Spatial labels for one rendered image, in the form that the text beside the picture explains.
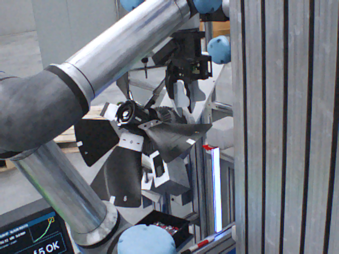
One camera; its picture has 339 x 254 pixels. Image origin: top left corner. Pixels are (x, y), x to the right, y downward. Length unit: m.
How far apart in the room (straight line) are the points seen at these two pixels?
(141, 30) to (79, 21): 6.33
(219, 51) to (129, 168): 0.71
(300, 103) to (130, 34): 0.30
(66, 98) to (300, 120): 0.33
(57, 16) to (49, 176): 6.25
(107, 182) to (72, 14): 5.48
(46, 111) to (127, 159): 1.10
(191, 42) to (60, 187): 0.42
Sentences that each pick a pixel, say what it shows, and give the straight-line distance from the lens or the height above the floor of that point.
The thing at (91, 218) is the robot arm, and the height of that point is 1.31.
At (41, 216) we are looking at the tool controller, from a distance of 1.11.
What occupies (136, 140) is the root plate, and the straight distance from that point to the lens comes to 1.76.
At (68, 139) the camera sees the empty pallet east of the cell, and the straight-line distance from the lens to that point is 4.52.
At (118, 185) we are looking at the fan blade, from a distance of 1.71.
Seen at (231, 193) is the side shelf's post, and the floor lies 0.61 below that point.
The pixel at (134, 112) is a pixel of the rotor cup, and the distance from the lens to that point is 1.71.
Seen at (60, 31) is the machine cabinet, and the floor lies 0.81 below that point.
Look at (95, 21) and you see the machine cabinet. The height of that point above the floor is 0.89.
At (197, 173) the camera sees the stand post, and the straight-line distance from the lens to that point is 2.14.
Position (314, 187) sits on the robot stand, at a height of 1.49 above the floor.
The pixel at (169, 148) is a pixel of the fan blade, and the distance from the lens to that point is 1.53.
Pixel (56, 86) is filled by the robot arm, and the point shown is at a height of 1.63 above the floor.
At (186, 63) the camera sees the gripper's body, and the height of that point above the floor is 1.56.
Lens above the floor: 1.80
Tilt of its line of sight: 22 degrees down
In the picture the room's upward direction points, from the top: 5 degrees counter-clockwise
